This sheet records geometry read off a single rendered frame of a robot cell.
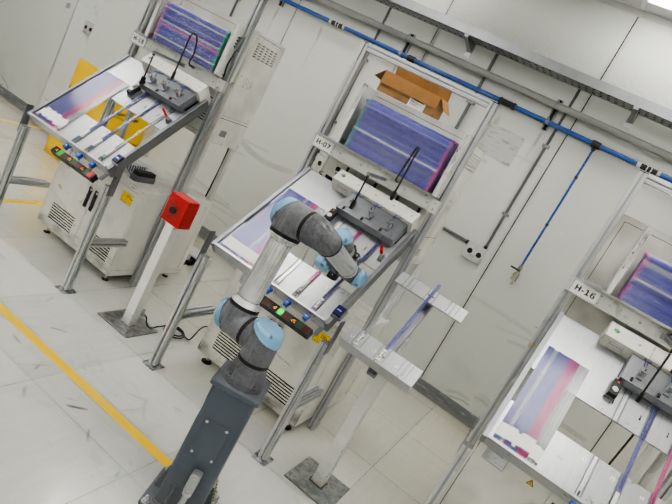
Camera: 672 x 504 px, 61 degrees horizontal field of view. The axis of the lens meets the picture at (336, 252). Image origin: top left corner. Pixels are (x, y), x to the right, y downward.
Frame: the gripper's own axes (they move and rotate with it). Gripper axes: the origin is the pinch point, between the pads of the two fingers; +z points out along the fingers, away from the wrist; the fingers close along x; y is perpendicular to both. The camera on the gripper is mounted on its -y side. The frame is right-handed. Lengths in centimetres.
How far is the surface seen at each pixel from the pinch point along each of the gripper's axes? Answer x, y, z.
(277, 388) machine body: 8, -54, 50
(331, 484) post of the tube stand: -42, -73, 50
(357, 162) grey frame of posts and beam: 34, 54, -1
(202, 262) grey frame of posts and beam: 61, -34, 1
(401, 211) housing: 0.4, 44.6, 3.7
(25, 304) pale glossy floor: 123, -100, 10
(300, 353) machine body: 6, -35, 37
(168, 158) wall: 268, 60, 173
